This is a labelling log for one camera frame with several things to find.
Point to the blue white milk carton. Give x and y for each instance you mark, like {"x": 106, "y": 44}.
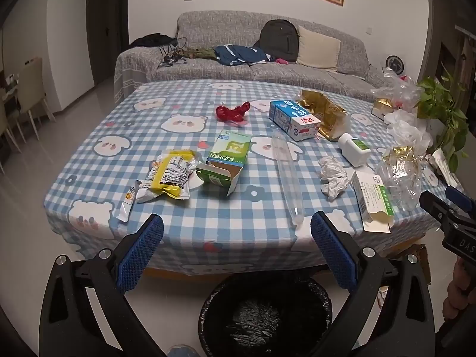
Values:
{"x": 290, "y": 119}

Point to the gold foil bag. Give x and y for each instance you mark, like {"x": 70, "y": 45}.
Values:
{"x": 327, "y": 115}

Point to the green potted plant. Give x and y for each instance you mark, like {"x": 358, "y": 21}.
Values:
{"x": 438, "y": 100}

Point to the yellow snack packet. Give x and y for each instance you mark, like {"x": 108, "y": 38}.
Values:
{"x": 167, "y": 174}

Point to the beige cushion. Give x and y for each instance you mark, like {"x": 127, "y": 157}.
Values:
{"x": 318, "y": 48}

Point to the clear wrapper with gold trim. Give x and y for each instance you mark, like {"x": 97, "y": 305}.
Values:
{"x": 401, "y": 178}

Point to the grey fabric sofa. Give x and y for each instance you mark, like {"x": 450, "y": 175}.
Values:
{"x": 223, "y": 26}

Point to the blue jacket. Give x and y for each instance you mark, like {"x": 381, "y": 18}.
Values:
{"x": 234, "y": 54}

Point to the small white sachet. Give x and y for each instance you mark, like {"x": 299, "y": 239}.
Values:
{"x": 128, "y": 202}

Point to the black cloth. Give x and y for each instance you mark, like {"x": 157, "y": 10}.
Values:
{"x": 152, "y": 40}

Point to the beige dining chair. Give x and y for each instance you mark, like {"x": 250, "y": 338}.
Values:
{"x": 31, "y": 81}
{"x": 7, "y": 119}

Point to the gold and white box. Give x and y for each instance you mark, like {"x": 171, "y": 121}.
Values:
{"x": 383, "y": 109}

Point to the green cardboard box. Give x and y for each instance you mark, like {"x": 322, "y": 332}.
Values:
{"x": 230, "y": 148}

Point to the red wrapper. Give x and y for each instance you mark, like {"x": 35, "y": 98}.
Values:
{"x": 225, "y": 113}

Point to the person's right hand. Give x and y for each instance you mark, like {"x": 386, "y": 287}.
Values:
{"x": 461, "y": 293}

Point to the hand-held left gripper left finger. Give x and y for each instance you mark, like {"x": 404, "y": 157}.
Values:
{"x": 139, "y": 256}

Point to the white paper packet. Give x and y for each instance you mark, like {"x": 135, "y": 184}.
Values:
{"x": 442, "y": 165}

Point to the blue checkered bear tablecloth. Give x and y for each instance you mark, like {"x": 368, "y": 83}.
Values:
{"x": 111, "y": 178}

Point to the person's left shoe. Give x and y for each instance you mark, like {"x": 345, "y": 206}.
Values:
{"x": 182, "y": 352}

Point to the clear plastic tube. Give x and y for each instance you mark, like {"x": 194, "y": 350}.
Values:
{"x": 288, "y": 178}

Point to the small pink cloth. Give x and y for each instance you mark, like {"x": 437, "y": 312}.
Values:
{"x": 281, "y": 61}

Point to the trash bin with black bag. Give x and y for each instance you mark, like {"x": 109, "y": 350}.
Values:
{"x": 260, "y": 316}

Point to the white plastic bottle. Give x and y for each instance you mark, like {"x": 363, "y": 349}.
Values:
{"x": 351, "y": 150}

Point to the round black disc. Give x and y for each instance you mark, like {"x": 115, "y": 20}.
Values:
{"x": 395, "y": 65}

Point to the olive patterned cloth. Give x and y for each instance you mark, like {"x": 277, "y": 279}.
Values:
{"x": 200, "y": 52}

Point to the white tissue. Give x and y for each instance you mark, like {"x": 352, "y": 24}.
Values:
{"x": 334, "y": 178}

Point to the dark grey backpack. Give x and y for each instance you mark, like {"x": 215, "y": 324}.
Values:
{"x": 279, "y": 41}

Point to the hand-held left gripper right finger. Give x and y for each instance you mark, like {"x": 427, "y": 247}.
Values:
{"x": 333, "y": 256}

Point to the white plant pot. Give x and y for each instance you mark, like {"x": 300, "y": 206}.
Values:
{"x": 435, "y": 128}

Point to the white green medicine box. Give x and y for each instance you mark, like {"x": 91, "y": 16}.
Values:
{"x": 372, "y": 197}

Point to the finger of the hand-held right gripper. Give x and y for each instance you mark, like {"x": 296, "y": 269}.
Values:
{"x": 457, "y": 195}
{"x": 431, "y": 200}

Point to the wooden rack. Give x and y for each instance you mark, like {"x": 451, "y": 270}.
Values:
{"x": 465, "y": 52}

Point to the clear plastic bag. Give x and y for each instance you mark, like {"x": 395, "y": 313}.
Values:
{"x": 401, "y": 89}

